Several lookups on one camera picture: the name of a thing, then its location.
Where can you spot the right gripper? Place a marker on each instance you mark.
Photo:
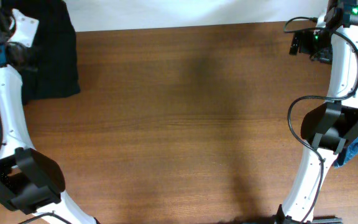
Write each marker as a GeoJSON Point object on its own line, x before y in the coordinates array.
{"type": "Point", "coordinates": [309, 38]}

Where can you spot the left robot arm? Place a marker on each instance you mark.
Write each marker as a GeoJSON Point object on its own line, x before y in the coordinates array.
{"type": "Point", "coordinates": [30, 182]}

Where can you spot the black trousers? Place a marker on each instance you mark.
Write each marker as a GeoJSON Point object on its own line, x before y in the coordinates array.
{"type": "Point", "coordinates": [50, 66]}

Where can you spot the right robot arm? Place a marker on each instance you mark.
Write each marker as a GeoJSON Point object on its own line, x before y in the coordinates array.
{"type": "Point", "coordinates": [328, 129]}

